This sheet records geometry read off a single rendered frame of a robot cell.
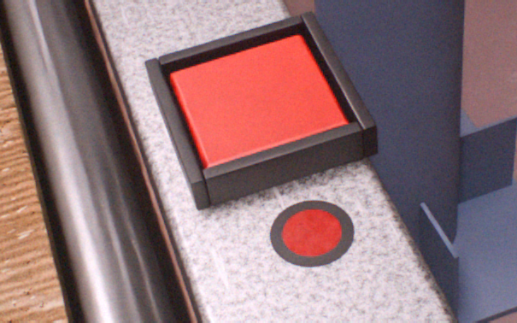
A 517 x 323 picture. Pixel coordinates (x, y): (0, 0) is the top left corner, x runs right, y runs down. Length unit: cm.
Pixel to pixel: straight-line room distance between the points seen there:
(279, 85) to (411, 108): 84
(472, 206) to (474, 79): 27
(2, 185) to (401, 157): 95
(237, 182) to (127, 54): 11
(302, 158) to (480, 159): 113
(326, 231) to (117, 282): 8
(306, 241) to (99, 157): 10
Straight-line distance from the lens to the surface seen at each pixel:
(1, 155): 44
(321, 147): 42
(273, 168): 42
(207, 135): 43
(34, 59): 50
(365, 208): 41
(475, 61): 182
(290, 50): 46
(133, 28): 51
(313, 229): 41
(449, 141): 137
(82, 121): 46
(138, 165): 50
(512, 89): 177
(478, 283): 151
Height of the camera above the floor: 123
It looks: 47 degrees down
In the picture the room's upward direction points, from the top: 10 degrees counter-clockwise
